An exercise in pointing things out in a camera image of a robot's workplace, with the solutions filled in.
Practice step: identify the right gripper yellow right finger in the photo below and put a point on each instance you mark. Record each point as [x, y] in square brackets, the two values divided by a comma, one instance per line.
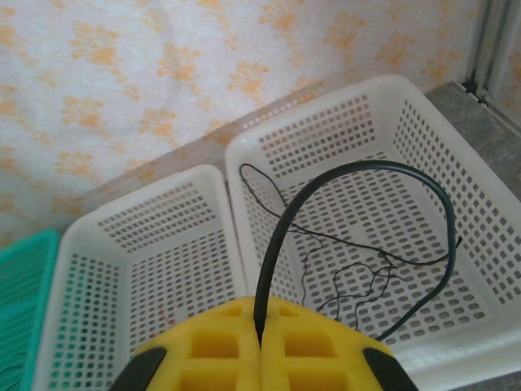
[317, 354]

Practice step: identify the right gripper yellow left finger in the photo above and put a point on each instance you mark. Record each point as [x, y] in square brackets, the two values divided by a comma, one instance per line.
[211, 350]

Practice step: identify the white plastic basket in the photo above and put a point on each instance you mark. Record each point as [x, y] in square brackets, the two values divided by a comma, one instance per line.
[407, 106]
[134, 203]

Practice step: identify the teal plastic basket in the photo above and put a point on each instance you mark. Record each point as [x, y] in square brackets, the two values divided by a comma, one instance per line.
[24, 293]

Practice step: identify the aluminium frame post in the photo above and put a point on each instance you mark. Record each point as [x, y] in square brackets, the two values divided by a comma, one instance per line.
[492, 40]

